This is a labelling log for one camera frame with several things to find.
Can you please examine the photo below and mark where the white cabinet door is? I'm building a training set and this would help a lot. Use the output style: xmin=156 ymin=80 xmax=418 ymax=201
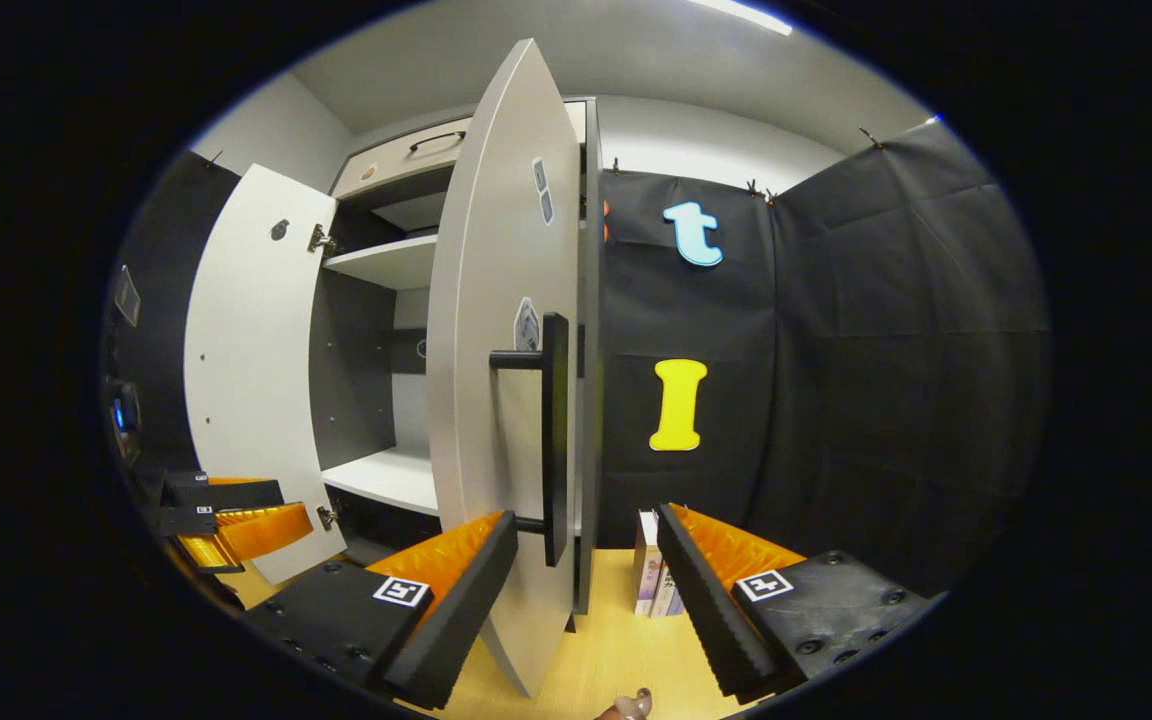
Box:
xmin=183 ymin=163 xmax=339 ymax=586
xmin=426 ymin=38 xmax=585 ymax=698

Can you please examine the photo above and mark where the large ceiling light panel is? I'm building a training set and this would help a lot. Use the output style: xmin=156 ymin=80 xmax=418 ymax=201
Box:
xmin=686 ymin=0 xmax=795 ymax=36

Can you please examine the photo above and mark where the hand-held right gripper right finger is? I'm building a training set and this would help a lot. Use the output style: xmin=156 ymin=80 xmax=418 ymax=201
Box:
xmin=656 ymin=503 xmax=937 ymax=704

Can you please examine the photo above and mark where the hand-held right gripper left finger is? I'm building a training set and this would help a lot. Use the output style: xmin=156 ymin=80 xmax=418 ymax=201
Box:
xmin=239 ymin=510 xmax=519 ymax=709

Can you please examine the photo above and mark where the purple white box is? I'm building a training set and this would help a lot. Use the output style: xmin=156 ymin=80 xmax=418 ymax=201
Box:
xmin=651 ymin=565 xmax=687 ymax=618

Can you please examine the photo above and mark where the white grey cabinet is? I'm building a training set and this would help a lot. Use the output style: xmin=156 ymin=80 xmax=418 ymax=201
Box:
xmin=311 ymin=95 xmax=605 ymax=616

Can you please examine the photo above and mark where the black backdrop cloth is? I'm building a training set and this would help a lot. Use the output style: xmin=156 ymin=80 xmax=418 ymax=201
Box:
xmin=596 ymin=115 xmax=1052 ymax=601
xmin=101 ymin=150 xmax=242 ymax=481

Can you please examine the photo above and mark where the black door handle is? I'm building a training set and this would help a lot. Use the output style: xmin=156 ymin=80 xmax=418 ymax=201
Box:
xmin=489 ymin=313 xmax=570 ymax=568

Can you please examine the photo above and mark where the white cabinet drawer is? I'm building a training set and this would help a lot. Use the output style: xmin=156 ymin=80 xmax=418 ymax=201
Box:
xmin=331 ymin=118 xmax=472 ymax=201

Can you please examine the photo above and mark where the white cabinet shelf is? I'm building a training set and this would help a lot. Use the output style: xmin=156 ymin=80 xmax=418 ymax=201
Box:
xmin=323 ymin=234 xmax=439 ymax=292

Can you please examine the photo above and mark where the white printed box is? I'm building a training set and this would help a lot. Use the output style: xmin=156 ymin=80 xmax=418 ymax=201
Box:
xmin=633 ymin=510 xmax=662 ymax=616

